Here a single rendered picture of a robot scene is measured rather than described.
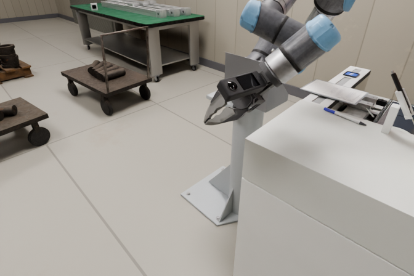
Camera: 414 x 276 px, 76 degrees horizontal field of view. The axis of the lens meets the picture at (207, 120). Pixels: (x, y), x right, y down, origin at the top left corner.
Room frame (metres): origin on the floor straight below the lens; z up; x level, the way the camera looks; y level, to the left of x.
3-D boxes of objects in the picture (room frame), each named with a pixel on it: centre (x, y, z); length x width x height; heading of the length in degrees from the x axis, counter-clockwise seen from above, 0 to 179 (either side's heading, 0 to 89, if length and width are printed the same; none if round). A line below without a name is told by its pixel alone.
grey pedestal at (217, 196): (1.31, -0.15, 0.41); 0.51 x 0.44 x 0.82; 44
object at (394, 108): (0.65, -0.54, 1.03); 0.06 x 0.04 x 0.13; 47
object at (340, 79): (1.05, -0.57, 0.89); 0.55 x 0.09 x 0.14; 137
